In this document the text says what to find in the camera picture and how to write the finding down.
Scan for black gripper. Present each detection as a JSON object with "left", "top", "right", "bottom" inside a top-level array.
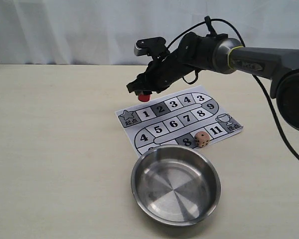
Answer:
[{"left": 126, "top": 51, "right": 197, "bottom": 96}]

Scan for red cylinder game piece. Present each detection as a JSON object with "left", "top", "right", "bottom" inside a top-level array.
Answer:
[{"left": 138, "top": 94, "right": 151, "bottom": 103}]

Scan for wooden die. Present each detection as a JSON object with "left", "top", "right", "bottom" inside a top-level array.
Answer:
[{"left": 194, "top": 131, "right": 210, "bottom": 147}]

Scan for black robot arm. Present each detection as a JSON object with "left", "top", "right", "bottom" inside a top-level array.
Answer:
[{"left": 127, "top": 32, "right": 299, "bottom": 131}]

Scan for paper game board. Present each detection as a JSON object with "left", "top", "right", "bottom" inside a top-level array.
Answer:
[{"left": 115, "top": 86, "right": 243, "bottom": 156}]

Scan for stainless steel bowl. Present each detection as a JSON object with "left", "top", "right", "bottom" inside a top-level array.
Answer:
[{"left": 130, "top": 144, "right": 221, "bottom": 227}]

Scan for white curtain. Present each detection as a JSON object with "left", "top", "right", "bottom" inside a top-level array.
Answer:
[{"left": 0, "top": 0, "right": 299, "bottom": 65}]

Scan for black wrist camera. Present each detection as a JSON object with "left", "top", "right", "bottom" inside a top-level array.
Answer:
[{"left": 134, "top": 37, "right": 166, "bottom": 57}]

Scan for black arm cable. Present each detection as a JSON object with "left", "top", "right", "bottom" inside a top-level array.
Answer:
[{"left": 164, "top": 16, "right": 299, "bottom": 170}]

